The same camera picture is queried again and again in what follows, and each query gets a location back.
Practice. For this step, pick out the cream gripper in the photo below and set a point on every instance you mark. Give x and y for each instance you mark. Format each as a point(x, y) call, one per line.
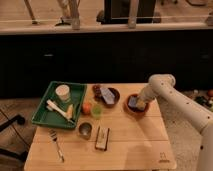
point(140, 104)

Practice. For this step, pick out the blue sponge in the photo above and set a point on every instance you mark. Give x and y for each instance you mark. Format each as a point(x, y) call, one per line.
point(132, 103)

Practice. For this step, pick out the orange terracotta bowl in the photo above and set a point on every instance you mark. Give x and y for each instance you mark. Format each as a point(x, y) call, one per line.
point(134, 111)

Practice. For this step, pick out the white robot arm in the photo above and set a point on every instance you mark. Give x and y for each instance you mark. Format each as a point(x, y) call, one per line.
point(198, 116)

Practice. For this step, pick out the grey packet in bowl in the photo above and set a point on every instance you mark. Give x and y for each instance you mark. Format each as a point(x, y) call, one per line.
point(108, 96)

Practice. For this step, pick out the small green cup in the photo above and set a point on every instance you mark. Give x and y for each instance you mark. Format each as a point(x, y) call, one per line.
point(96, 111)

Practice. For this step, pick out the dark brown bowl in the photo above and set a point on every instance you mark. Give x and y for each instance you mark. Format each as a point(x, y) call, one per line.
point(98, 96)

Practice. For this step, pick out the brown chocolate bar box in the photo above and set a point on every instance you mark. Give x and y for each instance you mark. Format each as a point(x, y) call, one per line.
point(102, 138)

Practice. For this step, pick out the orange fruit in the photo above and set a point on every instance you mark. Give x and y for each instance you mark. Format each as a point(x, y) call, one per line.
point(86, 108)

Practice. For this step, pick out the small metal cup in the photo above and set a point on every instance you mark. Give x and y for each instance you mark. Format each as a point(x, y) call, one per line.
point(85, 130)

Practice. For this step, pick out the yellow wedge in tray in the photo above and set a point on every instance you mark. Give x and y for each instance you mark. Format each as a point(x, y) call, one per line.
point(70, 111)

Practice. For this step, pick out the white cup in tray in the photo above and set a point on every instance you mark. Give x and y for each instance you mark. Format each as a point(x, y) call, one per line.
point(63, 92)

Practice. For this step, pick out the white brush in tray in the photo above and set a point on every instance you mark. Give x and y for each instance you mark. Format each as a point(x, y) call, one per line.
point(53, 106)

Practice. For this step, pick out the silver fork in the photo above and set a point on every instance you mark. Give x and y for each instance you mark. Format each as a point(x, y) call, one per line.
point(53, 136)

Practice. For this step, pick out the green plastic tray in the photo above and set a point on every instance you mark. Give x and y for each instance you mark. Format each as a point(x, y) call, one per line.
point(48, 117)

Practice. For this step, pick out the black chair base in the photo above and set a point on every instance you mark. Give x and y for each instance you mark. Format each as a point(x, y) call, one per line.
point(14, 138)

